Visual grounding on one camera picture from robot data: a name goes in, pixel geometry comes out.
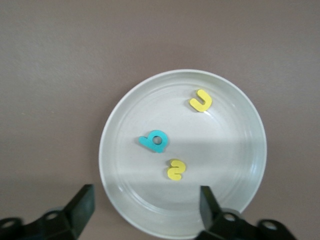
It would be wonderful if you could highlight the beige round plate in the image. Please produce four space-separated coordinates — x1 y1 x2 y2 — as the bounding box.
98 69 268 240

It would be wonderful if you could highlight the yellow foam letter u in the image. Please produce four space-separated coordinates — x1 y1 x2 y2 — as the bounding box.
188 89 214 113

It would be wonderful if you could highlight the teal foam letter b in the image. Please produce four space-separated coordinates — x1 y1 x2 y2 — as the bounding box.
138 129 169 154

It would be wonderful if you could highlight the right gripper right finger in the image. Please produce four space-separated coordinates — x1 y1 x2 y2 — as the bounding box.
197 185 298 240

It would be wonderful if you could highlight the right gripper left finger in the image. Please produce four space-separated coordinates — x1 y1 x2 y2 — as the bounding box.
0 184 96 240

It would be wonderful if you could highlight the yellow foam letter s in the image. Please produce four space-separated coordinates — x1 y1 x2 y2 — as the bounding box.
166 159 187 181

